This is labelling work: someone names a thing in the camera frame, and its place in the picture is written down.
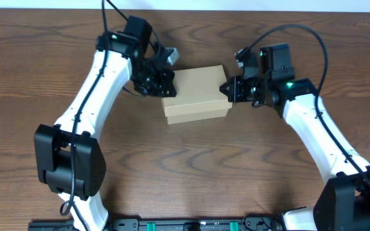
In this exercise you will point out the brown cardboard box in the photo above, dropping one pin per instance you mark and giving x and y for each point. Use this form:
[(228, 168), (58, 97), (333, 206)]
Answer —
[(198, 96)]

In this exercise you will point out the green clamp right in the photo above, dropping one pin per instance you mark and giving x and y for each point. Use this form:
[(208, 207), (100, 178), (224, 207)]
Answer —
[(234, 226)]

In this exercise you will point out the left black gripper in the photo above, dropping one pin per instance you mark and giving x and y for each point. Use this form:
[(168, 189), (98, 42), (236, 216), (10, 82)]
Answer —
[(166, 77)]

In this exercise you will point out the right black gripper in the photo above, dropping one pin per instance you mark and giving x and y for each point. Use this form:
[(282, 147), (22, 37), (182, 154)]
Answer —
[(235, 95)]

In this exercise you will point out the black aluminium mounting rail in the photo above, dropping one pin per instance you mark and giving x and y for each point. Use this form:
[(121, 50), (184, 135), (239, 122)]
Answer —
[(250, 223)]

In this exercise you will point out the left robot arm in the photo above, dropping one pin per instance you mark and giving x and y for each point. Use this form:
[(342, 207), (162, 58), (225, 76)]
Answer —
[(68, 155)]

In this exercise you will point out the green clamp left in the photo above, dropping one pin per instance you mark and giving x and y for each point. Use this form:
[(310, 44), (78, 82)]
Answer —
[(150, 227)]

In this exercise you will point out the green clamp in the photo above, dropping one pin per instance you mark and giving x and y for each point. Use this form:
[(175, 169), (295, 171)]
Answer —
[(150, 227), (234, 226)]

